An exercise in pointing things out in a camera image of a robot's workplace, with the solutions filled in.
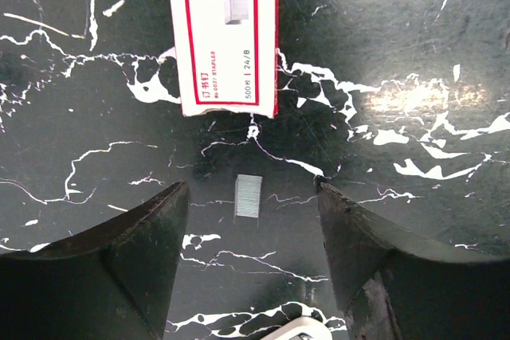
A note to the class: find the grey staple strip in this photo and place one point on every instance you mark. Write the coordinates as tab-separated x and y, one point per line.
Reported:
247	196

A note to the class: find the beige white stapler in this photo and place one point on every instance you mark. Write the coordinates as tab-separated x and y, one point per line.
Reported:
300	328

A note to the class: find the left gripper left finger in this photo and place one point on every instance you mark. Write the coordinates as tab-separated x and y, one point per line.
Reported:
112	281

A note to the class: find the red white staple box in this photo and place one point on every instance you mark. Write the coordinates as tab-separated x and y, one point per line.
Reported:
226	55

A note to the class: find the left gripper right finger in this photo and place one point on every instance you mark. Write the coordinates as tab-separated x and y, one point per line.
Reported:
392	283

